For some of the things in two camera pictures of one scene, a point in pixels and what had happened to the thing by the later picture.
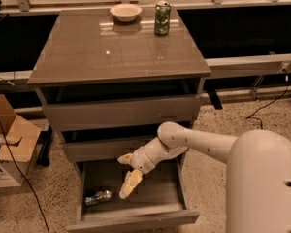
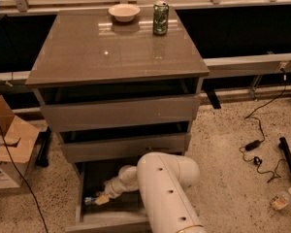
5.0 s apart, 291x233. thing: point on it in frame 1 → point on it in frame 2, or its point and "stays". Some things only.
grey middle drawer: x=102 y=151 stays
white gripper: x=143 y=161 → x=112 y=188
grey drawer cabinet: x=107 y=80 stays
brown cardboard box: x=13 y=141 stays
